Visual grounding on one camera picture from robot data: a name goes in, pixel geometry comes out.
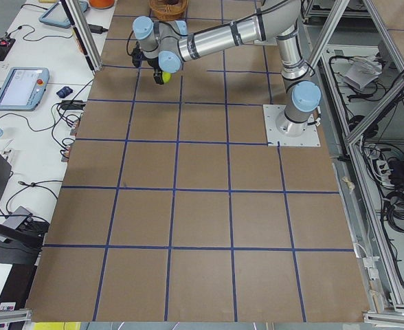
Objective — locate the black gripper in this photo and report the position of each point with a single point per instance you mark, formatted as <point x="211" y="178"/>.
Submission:
<point x="152" y="64"/>

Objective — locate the green apple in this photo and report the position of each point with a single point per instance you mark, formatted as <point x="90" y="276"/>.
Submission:
<point x="166" y="77"/>

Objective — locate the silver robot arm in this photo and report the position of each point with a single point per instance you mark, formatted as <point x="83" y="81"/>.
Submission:
<point x="166" y="46"/>

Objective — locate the woven wicker basket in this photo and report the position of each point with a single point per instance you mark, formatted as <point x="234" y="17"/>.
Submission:
<point x="166" y="12"/>

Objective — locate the black power brick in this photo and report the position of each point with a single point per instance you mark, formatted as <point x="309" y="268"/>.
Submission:
<point x="97" y="29"/>

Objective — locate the orange round object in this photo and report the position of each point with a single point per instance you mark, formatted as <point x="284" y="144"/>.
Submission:
<point x="101" y="4"/>

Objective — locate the dark blue small pouch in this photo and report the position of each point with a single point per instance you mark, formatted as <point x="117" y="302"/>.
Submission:
<point x="64" y="92"/>

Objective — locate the far teach pendant tablet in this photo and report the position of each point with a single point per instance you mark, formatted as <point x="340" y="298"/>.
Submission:
<point x="63" y="13"/>

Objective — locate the teach pendant tablet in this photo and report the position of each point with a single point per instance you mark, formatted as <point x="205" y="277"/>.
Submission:
<point x="63" y="13"/>
<point x="23" y="88"/>

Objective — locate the near teach pendant tablet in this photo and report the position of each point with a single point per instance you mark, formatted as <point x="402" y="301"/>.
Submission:
<point x="23" y="88"/>

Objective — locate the black emergency stop box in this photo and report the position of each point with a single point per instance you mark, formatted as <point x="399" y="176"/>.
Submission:
<point x="6" y="44"/>

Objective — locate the grey usb hub box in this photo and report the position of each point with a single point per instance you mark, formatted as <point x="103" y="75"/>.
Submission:
<point x="20" y="215"/>

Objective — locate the black monitor stand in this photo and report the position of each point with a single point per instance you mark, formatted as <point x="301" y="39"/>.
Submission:
<point x="21" y="246"/>

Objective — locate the white power strip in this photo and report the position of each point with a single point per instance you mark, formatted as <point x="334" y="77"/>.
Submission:
<point x="382" y="173"/>

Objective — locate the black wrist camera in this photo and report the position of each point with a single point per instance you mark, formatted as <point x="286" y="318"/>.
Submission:
<point x="137" y="57"/>

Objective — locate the aluminium frame column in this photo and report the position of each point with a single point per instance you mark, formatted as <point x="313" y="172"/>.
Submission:
<point x="82" y="33"/>

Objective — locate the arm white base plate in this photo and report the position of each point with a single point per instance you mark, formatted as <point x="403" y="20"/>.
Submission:
<point x="281" y="132"/>

